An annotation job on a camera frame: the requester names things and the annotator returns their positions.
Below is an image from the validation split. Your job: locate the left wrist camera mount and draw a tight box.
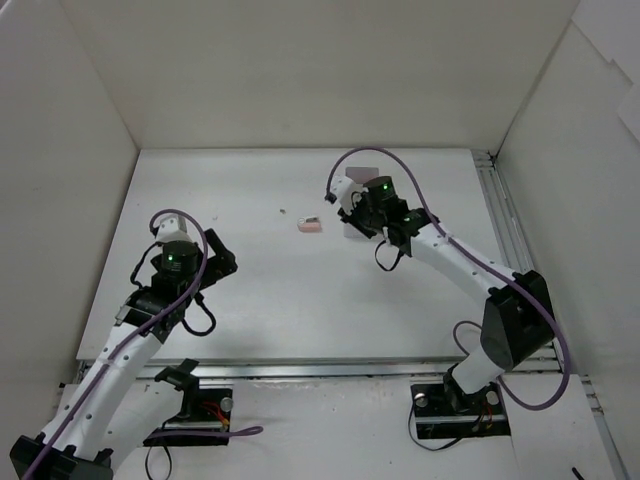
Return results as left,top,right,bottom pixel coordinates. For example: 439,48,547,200
154,214,192,244

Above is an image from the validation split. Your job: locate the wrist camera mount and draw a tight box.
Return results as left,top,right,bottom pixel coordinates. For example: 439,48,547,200
325,175,364,212
154,214,192,244

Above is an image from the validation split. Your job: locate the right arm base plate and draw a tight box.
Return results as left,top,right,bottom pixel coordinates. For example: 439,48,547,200
409,383,511,447

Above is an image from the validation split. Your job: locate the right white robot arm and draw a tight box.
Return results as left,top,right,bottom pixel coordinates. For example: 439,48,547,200
326,176,555,412

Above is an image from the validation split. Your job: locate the aluminium frame rail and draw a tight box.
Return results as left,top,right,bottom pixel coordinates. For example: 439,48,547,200
77,149,624,479

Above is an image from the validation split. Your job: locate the pink correction tape dispenser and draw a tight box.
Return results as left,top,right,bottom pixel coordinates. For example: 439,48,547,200
297,216,322,233

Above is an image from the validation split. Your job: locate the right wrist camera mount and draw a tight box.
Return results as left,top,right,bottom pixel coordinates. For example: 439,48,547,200
325,175,364,212

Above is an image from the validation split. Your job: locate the white compartment organizer box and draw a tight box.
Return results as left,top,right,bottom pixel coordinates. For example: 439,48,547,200
343,166,380,241

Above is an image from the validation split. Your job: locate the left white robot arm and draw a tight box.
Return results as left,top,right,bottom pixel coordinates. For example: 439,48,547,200
10,224,237,479

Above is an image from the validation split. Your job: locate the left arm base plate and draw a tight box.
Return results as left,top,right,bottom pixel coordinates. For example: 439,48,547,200
143,387,233,447

